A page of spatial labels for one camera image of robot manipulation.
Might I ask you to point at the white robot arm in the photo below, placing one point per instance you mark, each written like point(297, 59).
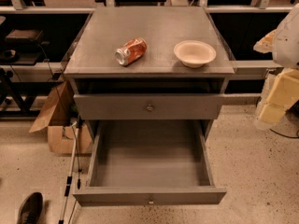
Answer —
point(283, 43)

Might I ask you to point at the grey drawer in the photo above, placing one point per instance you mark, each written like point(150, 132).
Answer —
point(149, 162)
point(148, 106)

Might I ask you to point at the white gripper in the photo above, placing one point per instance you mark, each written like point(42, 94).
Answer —
point(287, 44)

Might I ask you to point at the grey top drawer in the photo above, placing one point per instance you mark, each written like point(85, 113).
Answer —
point(148, 106)

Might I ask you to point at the black shoe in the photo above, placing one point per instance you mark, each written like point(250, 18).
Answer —
point(31, 208)

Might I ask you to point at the white paper bowl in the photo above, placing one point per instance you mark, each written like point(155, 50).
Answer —
point(194, 54)

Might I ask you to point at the brown cardboard box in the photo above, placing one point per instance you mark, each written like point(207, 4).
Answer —
point(56, 116)

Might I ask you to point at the silver telescopic pole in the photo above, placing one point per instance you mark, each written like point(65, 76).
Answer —
point(68, 184)

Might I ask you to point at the grey drawer cabinet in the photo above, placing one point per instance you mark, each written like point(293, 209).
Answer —
point(93, 68)

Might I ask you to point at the orange soda can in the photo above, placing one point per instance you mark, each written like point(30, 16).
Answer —
point(131, 51)

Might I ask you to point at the metal railing frame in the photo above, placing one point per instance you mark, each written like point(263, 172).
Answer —
point(149, 0)

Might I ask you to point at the black equipment on left shelf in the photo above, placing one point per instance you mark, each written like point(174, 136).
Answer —
point(23, 47)

